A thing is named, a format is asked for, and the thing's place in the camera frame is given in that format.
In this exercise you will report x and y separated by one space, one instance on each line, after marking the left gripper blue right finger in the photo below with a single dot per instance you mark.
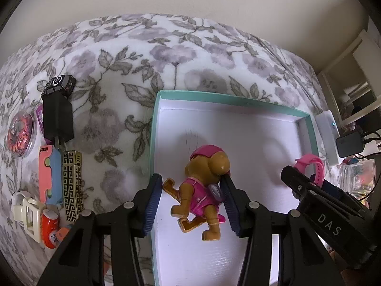
234 202

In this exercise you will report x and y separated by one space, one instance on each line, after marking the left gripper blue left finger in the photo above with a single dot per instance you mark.
151 201

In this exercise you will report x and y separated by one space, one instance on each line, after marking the pink brown puppy toy figure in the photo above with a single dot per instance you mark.
199 196

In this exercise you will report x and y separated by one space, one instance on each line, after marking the teal white shallow box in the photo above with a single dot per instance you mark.
259 138

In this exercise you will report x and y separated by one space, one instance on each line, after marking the gold black patterned lighter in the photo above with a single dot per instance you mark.
72 184

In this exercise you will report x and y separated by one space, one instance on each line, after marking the orange white tube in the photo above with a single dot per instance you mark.
50 226

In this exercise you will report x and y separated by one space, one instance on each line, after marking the coral blue toy case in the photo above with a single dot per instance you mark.
61 233
49 174

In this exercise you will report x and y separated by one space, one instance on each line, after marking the black wall charger plug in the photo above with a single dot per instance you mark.
57 119

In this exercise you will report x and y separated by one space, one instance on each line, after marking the purple plastic clip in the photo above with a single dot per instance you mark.
39 117

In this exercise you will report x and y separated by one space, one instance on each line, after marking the clear glass cup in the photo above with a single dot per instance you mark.
358 177

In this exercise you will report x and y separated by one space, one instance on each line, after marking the black power adapter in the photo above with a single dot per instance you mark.
350 144

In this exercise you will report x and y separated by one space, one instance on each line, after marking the white power strip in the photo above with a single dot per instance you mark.
329 133

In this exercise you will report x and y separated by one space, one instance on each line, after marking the floral grey white blanket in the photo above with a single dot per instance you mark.
120 63

